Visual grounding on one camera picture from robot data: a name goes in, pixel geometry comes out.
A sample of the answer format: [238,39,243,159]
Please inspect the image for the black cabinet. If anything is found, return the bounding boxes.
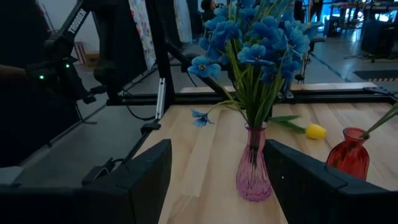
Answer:
[359,19,398,60]

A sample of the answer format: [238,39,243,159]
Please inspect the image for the yellow artificial tulip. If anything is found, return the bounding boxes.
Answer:
[365,102,398,134]
[268,114,328,141]
[360,102,398,140]

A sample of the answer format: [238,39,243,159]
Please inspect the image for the pink glass vase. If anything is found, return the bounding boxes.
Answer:
[235,121,273,203]

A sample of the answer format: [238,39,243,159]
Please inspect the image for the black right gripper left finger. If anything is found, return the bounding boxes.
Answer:
[71,138,173,224]

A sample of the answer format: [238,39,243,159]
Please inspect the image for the red glass vase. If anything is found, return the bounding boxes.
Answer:
[325,126,371,182]

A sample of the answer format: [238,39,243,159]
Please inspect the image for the white patterned board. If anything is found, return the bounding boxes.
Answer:
[128,0,157,70]

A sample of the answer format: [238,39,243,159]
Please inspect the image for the blue artificial flower bunch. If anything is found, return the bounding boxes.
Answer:
[187,0,259,129]
[236,0,325,129]

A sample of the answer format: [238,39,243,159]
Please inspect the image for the person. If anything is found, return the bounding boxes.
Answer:
[200,0,219,21]

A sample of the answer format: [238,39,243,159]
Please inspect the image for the black floor mat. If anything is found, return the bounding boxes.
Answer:
[352,69,398,83]

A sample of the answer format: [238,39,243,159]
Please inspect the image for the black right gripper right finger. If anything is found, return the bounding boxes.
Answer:
[262,138,365,224]

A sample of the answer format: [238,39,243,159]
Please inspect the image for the silver metal bracket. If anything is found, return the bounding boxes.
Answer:
[155,77,167,121]

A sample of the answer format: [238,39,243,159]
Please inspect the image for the cardboard box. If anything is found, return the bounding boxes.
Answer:
[83,50,101,67]

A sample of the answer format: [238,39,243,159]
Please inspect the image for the white hanging cloth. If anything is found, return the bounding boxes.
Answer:
[173,0,194,44]

